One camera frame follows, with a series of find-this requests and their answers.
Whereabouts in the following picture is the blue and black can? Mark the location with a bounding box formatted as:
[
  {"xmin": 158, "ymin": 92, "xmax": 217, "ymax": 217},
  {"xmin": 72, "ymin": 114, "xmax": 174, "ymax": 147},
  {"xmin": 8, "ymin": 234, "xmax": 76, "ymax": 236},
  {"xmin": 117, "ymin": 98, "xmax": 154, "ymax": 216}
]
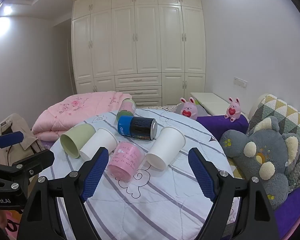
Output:
[{"xmin": 117, "ymin": 116, "xmax": 158, "ymax": 140}]

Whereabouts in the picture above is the white bench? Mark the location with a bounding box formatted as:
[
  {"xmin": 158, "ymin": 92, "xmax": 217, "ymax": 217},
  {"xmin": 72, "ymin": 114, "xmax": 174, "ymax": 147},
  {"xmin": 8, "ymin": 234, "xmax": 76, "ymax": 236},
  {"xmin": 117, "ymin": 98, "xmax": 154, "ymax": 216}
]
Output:
[{"xmin": 190, "ymin": 92, "xmax": 228, "ymax": 117}]

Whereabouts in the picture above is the purple pillow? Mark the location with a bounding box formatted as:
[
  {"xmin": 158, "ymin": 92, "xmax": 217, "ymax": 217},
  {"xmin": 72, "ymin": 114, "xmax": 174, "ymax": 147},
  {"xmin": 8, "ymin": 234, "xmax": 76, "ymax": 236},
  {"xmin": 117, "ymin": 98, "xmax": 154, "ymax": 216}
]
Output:
[{"xmin": 196, "ymin": 115, "xmax": 249, "ymax": 143}]

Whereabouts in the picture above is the green plastic cup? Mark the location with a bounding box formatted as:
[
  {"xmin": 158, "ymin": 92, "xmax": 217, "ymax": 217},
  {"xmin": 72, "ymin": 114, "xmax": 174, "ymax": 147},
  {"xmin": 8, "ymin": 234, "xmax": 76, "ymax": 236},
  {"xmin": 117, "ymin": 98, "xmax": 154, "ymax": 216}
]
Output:
[{"xmin": 60, "ymin": 125, "xmax": 97, "ymax": 158}]

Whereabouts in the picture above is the beige jacket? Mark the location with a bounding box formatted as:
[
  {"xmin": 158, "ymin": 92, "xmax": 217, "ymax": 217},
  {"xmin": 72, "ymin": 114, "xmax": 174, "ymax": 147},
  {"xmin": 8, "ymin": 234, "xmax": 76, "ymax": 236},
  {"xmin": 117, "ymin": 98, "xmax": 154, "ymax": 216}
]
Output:
[{"xmin": 0, "ymin": 113, "xmax": 47, "ymax": 167}]

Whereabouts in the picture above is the pink folded quilt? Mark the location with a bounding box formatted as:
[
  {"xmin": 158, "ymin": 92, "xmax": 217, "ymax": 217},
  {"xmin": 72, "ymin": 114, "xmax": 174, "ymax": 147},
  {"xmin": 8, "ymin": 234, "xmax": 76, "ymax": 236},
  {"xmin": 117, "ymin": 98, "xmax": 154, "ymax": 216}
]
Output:
[{"xmin": 31, "ymin": 91, "xmax": 132, "ymax": 143}]

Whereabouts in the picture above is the colourful floor mat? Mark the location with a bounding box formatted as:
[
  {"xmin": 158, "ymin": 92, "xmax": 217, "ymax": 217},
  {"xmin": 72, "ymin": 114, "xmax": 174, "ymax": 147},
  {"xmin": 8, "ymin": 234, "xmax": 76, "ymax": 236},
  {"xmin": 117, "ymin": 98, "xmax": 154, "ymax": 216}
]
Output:
[{"xmin": 5, "ymin": 209, "xmax": 24, "ymax": 238}]

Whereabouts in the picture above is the triangle patterned quilted cushion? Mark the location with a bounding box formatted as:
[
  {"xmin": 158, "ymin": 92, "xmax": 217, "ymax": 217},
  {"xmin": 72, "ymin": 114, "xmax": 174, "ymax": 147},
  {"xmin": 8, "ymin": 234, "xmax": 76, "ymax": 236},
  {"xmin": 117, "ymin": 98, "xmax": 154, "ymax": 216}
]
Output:
[{"xmin": 247, "ymin": 94, "xmax": 300, "ymax": 193}]

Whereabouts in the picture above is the wall switch panel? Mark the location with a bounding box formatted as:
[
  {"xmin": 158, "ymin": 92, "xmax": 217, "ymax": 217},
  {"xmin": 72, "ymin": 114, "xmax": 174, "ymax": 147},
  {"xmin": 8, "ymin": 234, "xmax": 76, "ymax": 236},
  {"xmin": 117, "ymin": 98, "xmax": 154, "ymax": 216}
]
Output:
[{"xmin": 234, "ymin": 77, "xmax": 248, "ymax": 88}]

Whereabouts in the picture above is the purple bed sheet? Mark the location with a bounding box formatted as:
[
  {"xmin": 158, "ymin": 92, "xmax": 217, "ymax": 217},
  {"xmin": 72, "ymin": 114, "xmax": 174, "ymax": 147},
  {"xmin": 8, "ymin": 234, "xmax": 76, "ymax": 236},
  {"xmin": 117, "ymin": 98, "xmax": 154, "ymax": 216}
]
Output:
[{"xmin": 272, "ymin": 185, "xmax": 300, "ymax": 230}]

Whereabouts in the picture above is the pink translucent cup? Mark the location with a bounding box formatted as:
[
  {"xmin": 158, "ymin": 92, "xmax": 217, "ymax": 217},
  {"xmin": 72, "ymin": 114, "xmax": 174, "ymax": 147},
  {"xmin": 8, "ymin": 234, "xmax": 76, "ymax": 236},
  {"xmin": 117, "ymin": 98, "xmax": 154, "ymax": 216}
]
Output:
[{"xmin": 107, "ymin": 141, "xmax": 145, "ymax": 182}]

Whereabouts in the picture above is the pink bunny toy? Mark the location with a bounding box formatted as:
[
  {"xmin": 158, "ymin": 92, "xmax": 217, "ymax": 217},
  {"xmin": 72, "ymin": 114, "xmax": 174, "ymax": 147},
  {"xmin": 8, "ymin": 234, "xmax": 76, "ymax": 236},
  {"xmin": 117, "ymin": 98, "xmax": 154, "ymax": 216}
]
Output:
[
  {"xmin": 224, "ymin": 96, "xmax": 241, "ymax": 122},
  {"xmin": 180, "ymin": 97, "xmax": 198, "ymax": 120}
]

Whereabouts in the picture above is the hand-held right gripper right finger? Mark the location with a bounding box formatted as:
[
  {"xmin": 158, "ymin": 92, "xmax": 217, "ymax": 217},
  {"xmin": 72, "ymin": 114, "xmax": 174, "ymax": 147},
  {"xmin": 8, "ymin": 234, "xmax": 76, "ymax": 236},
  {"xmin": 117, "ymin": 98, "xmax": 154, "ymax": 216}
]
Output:
[{"xmin": 187, "ymin": 147, "xmax": 284, "ymax": 240}]

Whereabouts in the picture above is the grey elephant plush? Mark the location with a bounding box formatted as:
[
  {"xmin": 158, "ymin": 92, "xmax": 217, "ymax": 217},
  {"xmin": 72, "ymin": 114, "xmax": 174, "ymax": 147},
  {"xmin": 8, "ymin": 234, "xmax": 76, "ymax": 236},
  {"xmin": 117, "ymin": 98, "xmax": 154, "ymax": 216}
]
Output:
[{"xmin": 219, "ymin": 116, "xmax": 300, "ymax": 210}]

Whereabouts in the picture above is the cream wardrobe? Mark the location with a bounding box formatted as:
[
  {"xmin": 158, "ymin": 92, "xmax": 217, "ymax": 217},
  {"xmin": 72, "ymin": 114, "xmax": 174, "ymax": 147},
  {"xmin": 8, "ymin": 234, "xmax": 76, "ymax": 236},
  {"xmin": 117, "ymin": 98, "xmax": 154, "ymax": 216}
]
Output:
[{"xmin": 71, "ymin": 0, "xmax": 207, "ymax": 107}]

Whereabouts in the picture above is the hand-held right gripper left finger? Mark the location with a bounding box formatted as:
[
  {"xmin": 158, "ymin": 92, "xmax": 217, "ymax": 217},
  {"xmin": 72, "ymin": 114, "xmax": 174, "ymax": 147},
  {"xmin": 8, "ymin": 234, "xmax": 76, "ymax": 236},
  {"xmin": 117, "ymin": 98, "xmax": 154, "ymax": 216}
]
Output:
[{"xmin": 19, "ymin": 146, "xmax": 110, "ymax": 240}]

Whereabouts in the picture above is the white paper cup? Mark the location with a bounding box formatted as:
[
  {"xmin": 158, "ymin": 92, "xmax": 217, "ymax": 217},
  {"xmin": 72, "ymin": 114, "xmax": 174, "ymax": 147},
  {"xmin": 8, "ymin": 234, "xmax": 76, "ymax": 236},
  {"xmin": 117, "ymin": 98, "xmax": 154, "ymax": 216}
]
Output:
[
  {"xmin": 79, "ymin": 128, "xmax": 118, "ymax": 161},
  {"xmin": 146, "ymin": 127, "xmax": 186, "ymax": 170}
]

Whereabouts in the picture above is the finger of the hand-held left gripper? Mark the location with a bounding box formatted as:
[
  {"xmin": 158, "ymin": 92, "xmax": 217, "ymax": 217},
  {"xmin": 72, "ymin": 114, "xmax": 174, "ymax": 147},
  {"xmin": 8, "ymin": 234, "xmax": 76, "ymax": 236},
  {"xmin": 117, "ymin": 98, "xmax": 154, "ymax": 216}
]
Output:
[
  {"xmin": 0, "ymin": 131, "xmax": 25, "ymax": 158},
  {"xmin": 0, "ymin": 150, "xmax": 55, "ymax": 193}
]

